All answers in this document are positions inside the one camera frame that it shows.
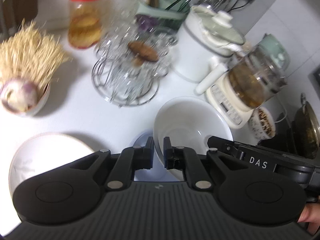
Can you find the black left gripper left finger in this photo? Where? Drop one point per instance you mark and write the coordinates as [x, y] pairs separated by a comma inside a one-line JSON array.
[[128, 162]]

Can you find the steel cooking pot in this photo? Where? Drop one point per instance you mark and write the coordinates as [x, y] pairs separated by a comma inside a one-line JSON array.
[[306, 128]]

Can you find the metal wire glass rack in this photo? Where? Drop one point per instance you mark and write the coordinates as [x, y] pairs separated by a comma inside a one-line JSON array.
[[131, 64]]

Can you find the mint green electric kettle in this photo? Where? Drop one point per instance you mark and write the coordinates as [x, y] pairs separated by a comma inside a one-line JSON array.
[[275, 50]]

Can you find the small bowl with garlic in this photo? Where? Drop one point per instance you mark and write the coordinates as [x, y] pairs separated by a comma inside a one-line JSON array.
[[22, 97]]

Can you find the plain white bowl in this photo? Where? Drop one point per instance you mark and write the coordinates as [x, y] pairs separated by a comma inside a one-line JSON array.
[[188, 122]]

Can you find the black induction cooktop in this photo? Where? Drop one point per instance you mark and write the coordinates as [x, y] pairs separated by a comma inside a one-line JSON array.
[[282, 142]]

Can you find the glass health kettle with base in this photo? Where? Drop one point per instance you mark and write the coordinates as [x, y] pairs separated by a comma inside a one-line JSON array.
[[246, 86]]

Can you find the person's right hand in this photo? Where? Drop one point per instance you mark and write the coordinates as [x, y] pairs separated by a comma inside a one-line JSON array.
[[311, 215]]

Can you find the red lid glass jar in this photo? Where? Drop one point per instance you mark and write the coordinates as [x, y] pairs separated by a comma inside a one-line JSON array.
[[85, 23]]

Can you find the green chopstick holder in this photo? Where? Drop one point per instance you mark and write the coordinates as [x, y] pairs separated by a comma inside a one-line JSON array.
[[148, 18]]

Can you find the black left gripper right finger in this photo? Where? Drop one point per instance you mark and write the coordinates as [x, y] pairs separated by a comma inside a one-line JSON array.
[[186, 160]]

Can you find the white plate with green pattern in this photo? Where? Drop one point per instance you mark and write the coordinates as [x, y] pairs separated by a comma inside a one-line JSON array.
[[43, 153]]

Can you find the white electric cooking pot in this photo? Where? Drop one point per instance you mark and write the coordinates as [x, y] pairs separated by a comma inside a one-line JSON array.
[[205, 40]]

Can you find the bowl of chili flakes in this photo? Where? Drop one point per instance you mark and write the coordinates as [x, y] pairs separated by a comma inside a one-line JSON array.
[[262, 124]]

